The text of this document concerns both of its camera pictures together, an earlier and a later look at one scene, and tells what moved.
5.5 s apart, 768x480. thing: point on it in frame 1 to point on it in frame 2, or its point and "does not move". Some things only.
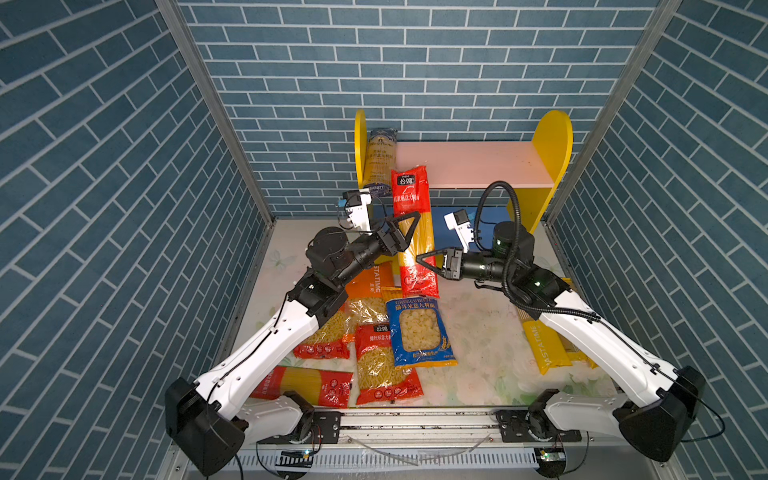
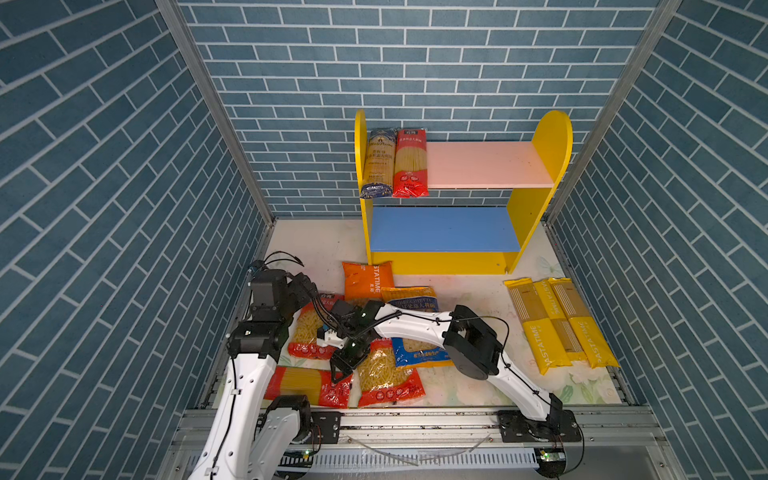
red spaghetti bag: (410, 195) to (411, 165)
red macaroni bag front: (378, 378) does not move
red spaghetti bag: (322, 388) does not move
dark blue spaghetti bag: (380, 159) does not move
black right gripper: (454, 266) to (342, 366)
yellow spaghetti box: (546, 345) does not move
